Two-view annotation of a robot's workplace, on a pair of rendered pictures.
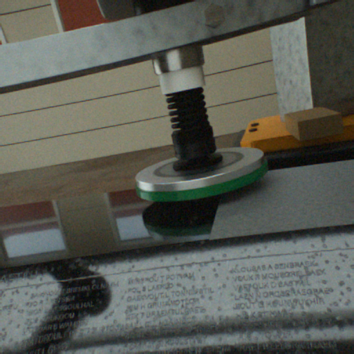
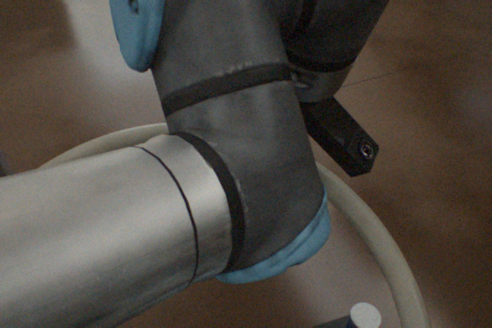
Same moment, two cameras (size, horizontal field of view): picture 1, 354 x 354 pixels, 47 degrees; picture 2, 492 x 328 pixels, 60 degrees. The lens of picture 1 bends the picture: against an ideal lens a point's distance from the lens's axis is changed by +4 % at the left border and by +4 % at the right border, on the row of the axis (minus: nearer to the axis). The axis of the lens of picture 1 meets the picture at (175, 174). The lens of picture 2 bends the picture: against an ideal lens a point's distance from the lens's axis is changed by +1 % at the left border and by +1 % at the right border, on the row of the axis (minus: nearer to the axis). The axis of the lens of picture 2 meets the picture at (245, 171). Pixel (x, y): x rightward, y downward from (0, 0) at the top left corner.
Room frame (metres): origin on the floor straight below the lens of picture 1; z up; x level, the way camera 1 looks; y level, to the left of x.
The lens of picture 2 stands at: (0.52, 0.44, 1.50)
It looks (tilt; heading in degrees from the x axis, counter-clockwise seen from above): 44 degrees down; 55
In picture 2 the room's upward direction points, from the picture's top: straight up
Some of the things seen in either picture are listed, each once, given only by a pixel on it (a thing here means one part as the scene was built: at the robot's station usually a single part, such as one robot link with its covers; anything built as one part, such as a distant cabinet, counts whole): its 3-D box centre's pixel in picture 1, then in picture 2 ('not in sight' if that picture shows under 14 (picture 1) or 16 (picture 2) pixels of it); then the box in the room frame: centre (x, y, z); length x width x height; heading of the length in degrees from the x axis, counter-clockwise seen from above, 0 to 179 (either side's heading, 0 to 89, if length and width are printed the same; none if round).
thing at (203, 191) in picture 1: (198, 169); not in sight; (0.64, -0.04, 0.84); 0.22 x 0.22 x 0.04
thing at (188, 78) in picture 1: (181, 78); not in sight; (0.64, -0.04, 0.99); 0.07 x 0.07 x 0.04
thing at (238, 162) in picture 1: (198, 166); not in sight; (0.64, -0.04, 0.84); 0.21 x 0.21 x 0.01
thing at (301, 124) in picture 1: (310, 122); not in sight; (1.07, -0.39, 0.81); 0.20 x 0.10 x 0.05; 171
